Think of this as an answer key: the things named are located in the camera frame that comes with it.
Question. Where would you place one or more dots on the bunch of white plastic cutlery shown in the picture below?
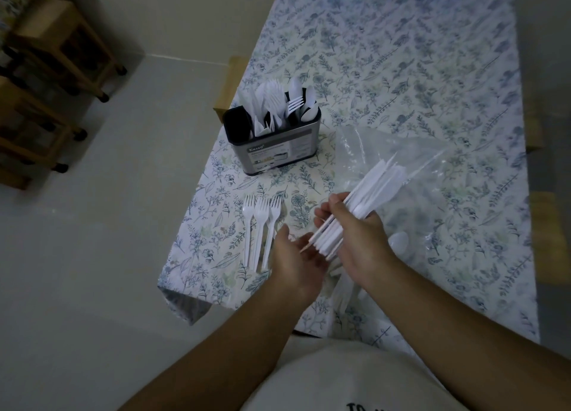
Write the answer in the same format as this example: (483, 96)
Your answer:
(272, 93)

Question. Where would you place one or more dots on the person's left hand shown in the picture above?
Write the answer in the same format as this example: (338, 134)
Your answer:
(299, 268)

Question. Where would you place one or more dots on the clear plastic bag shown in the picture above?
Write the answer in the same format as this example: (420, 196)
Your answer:
(370, 147)

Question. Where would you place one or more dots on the bundle of white plastic knives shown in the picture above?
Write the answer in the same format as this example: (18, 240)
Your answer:
(383, 178)

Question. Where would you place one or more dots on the blue floral tablecloth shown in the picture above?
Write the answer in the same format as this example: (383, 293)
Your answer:
(424, 67)

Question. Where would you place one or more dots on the wooden stool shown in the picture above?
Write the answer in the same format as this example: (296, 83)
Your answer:
(13, 93)
(548, 232)
(44, 18)
(232, 85)

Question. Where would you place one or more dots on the person's right hand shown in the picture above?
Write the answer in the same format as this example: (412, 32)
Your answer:
(366, 250)

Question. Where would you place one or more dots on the steel cutlery caddy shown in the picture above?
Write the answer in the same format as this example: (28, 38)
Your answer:
(276, 154)

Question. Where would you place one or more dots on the person's left forearm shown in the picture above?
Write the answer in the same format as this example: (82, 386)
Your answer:
(214, 357)

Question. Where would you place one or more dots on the white plastic spoon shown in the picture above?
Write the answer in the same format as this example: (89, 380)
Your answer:
(399, 241)

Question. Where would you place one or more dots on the person's right forearm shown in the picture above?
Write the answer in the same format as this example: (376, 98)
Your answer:
(468, 339)

